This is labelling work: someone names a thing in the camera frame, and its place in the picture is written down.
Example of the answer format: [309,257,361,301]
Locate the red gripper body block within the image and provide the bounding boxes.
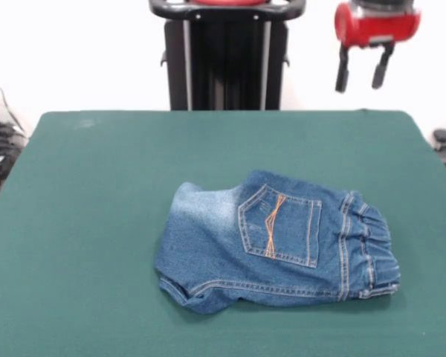
[334,1,421,48]

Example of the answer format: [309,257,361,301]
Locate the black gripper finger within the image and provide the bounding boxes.
[334,45,353,94]
[371,42,395,89]

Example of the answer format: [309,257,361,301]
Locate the blue denim jeans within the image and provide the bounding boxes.
[152,170,401,308]

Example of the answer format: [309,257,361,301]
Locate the dark green table cloth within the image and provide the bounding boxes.
[0,109,446,357]

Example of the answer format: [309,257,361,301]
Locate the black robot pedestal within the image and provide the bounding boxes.
[148,0,306,112]

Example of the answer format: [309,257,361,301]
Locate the thin grey cable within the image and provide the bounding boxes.
[0,68,25,135]

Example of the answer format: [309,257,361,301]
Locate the black cable bundle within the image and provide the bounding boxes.
[0,122,28,194]

